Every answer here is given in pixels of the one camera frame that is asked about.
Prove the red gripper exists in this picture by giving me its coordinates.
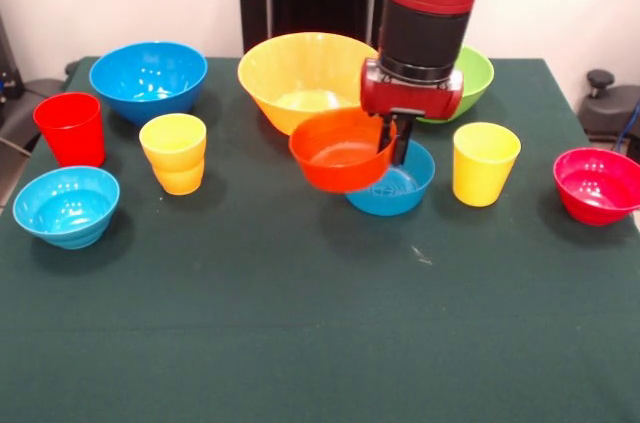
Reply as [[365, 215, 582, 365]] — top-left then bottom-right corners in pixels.
[[360, 57, 465, 167]]

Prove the small orange-red bowl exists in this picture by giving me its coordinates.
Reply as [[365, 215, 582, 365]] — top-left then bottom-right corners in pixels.
[[288, 107, 399, 194]]

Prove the yellow cup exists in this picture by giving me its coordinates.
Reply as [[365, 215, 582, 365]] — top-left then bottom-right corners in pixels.
[[452, 121, 522, 208], [138, 113, 208, 167]]

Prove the large green bowl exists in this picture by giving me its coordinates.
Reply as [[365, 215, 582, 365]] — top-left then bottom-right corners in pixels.
[[415, 45, 496, 125]]

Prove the large orange-yellow bowl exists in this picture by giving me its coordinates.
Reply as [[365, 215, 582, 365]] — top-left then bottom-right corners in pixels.
[[237, 31, 381, 137]]

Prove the dark green tablecloth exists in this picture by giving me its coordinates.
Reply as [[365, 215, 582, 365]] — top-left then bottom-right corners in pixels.
[[0, 56, 640, 423]]

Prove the small magenta bowl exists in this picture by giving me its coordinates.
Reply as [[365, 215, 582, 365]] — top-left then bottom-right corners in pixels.
[[552, 146, 640, 227]]

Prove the orange-yellow cup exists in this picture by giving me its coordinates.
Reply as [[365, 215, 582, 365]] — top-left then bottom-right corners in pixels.
[[151, 157, 206, 196]]

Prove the large blue bowl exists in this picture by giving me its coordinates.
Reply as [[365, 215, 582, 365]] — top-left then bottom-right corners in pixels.
[[88, 40, 209, 127]]

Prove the red cup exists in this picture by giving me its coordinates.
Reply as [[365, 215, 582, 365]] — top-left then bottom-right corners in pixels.
[[32, 91, 107, 168]]

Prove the small light blue bowl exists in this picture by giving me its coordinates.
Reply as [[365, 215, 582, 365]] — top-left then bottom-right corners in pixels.
[[12, 165, 121, 250]]

